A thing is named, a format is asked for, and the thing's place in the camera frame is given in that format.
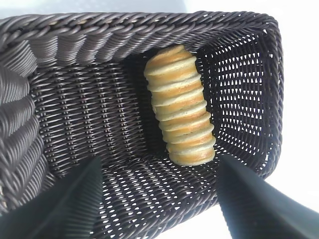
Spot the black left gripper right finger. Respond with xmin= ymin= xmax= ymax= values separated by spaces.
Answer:
xmin=215 ymin=154 xmax=319 ymax=239

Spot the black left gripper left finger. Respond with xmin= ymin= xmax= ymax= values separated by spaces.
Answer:
xmin=0 ymin=156 xmax=104 ymax=239

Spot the dark brown wicker basket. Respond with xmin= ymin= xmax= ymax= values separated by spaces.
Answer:
xmin=0 ymin=10 xmax=285 ymax=239

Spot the long striped bread loaf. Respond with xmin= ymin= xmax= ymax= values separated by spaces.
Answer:
xmin=143 ymin=44 xmax=215 ymax=165

